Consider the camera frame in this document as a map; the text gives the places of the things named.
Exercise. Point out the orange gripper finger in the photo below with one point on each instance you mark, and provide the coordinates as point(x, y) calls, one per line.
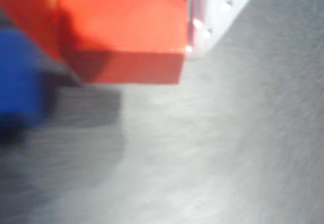
point(27, 9)

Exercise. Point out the blue cube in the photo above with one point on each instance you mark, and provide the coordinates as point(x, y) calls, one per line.
point(17, 77)

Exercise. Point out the red cube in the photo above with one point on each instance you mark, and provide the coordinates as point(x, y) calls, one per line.
point(131, 26)

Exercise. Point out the grey felt mat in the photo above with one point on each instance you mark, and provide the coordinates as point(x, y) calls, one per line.
point(215, 145)

